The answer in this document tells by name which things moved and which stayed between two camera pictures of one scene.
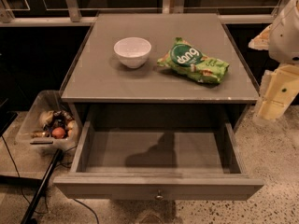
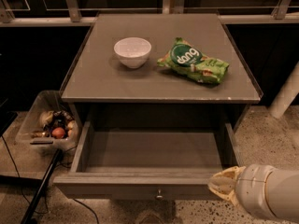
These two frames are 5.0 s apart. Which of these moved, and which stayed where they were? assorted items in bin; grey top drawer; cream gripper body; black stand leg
Moved: cream gripper body
Stayed: black stand leg; grey top drawer; assorted items in bin
